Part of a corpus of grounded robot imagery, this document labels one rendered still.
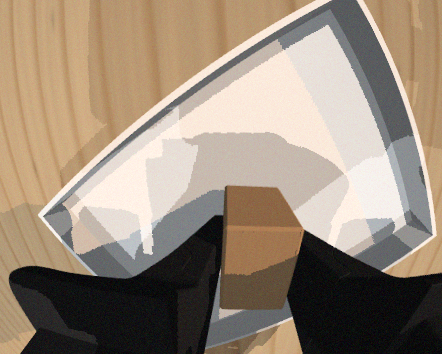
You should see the white tray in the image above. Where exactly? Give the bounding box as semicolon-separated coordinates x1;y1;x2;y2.
38;0;436;279

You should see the brown block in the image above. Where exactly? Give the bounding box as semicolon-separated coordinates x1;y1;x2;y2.
219;185;304;310

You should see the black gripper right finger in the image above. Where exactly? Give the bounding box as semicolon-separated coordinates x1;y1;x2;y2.
287;230;442;354

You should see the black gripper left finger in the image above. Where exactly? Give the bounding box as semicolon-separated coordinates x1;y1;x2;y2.
9;215;223;354

